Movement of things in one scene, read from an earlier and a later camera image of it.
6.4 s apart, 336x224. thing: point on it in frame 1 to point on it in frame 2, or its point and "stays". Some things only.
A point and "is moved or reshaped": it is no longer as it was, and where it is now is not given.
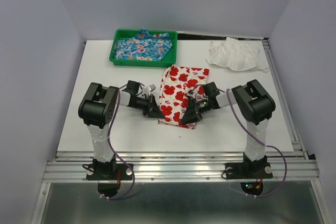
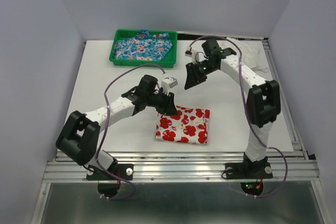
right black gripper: [192, 114] to [192, 77]
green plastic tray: [169, 60] stays
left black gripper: [152, 110] to [168, 107]
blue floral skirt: [145, 46] stays
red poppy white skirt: [176, 82] is moved or reshaped
